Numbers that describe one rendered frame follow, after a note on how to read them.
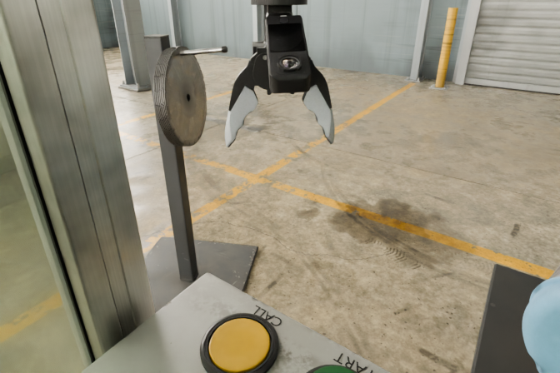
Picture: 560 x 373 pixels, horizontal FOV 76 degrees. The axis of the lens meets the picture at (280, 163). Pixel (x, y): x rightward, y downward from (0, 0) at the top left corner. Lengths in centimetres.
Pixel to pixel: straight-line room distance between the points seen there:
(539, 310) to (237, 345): 19
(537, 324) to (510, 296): 29
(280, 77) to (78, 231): 24
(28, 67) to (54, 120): 3
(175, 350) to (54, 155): 14
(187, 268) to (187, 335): 132
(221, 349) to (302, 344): 5
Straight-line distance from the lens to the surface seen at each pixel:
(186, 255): 155
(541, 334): 30
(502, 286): 60
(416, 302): 163
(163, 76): 113
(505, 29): 569
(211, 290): 30
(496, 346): 51
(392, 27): 608
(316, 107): 49
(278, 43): 43
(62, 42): 21
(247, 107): 48
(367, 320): 151
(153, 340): 28
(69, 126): 22
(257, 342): 26
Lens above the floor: 110
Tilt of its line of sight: 25 degrees down
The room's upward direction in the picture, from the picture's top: straight up
